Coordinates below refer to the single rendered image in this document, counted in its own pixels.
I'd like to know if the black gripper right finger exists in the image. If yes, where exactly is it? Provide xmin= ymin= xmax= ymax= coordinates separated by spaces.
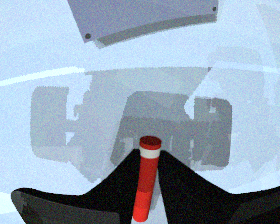
xmin=157 ymin=151 xmax=280 ymax=224

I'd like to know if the grey sloped panel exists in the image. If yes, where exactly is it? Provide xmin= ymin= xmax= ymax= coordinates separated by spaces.
xmin=67 ymin=0 xmax=218 ymax=43

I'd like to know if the red peg with white band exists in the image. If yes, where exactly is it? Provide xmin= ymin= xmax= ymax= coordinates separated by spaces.
xmin=132 ymin=135 xmax=161 ymax=222

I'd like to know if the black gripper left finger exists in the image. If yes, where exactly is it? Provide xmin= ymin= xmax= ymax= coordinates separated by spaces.
xmin=11 ymin=149 xmax=140 ymax=224

